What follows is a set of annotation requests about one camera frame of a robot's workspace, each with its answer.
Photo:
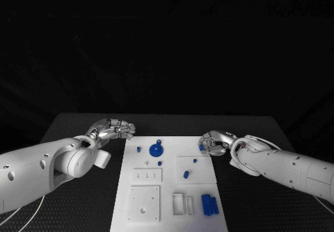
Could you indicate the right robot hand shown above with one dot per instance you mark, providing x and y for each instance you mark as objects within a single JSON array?
[{"x": 217, "y": 141}]

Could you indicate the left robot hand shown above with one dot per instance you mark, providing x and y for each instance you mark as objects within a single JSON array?
[{"x": 114, "y": 129}]

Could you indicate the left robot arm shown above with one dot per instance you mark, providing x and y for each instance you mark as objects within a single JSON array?
[{"x": 30, "y": 172}]

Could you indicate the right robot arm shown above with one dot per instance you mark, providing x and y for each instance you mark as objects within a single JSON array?
[{"x": 281, "y": 168}]

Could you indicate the white task board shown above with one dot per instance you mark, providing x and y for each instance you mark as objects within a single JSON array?
[{"x": 168, "y": 181}]

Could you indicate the blue gear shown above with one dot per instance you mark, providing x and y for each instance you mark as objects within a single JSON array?
[{"x": 155, "y": 149}]

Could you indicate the blue oblong plug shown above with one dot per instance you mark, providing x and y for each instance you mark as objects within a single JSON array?
[{"x": 186, "y": 174}]

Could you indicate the thick long blue cylinder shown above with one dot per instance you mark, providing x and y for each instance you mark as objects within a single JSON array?
[{"x": 206, "y": 204}]

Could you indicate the thin long blue cylinder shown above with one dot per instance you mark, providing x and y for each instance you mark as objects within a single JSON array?
[{"x": 214, "y": 205}]

